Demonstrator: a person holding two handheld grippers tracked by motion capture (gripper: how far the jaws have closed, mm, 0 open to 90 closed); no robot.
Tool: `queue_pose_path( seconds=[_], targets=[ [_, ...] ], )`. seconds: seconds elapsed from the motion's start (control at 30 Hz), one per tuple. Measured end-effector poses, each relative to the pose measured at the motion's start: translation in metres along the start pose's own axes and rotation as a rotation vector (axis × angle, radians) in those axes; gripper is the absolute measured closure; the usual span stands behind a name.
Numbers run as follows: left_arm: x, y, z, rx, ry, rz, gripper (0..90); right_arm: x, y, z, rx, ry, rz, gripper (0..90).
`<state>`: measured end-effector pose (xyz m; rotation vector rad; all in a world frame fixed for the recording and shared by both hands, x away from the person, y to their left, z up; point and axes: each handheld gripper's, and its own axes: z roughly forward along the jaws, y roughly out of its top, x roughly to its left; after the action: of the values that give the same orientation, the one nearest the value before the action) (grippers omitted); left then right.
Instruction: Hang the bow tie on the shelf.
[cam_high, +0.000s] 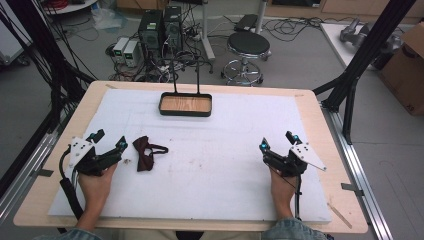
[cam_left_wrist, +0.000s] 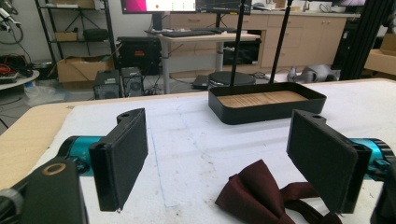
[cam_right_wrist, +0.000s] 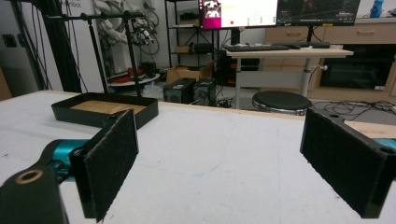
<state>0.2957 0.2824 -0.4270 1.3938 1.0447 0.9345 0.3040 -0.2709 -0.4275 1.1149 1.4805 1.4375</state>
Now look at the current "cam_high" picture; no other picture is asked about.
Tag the person's left denim sleeve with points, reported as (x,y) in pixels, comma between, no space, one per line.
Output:
(71,235)

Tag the white foam mat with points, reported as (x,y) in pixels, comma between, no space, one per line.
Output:
(206,166)

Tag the person's denim sleeve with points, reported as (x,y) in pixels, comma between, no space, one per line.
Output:
(71,235)
(293,230)

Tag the grey table leg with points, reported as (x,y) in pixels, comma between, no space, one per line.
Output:
(207,31)

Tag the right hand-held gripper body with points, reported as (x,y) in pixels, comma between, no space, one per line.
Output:
(291,165)

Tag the black metal frame strut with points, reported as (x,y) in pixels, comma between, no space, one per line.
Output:
(36,50)
(363,60)

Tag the person's left hand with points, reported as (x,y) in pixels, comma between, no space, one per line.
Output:
(95,190)

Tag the aluminium rail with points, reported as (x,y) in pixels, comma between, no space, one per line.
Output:
(358,173)
(26,166)

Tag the brown cardboard box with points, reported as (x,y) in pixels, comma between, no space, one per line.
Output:
(405,73)

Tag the white bench power supply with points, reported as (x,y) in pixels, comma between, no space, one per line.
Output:
(120,48)
(130,53)

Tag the person's right hand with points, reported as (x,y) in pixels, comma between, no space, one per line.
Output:
(283,191)

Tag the black round stool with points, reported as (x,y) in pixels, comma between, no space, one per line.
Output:
(248,45)

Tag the person's right denim sleeve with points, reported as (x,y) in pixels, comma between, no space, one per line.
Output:
(293,230)

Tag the flat black device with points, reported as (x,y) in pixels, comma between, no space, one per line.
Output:
(246,22)

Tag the black computer tower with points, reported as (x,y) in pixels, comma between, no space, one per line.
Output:
(150,30)
(173,28)

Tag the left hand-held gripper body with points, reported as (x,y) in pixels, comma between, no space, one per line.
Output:
(83,161)

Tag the dark red bow tie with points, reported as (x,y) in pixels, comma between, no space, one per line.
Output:
(144,155)

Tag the grey tape piece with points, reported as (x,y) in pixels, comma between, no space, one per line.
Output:
(42,172)
(351,188)

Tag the white board with grey parts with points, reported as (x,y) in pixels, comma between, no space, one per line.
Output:
(353,36)

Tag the thin wooden stick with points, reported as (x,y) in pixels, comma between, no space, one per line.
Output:
(339,215)

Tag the black stand with wooden tray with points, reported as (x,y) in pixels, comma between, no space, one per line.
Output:
(185,104)

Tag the clear plastic bag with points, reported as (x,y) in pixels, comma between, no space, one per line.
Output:
(107,18)

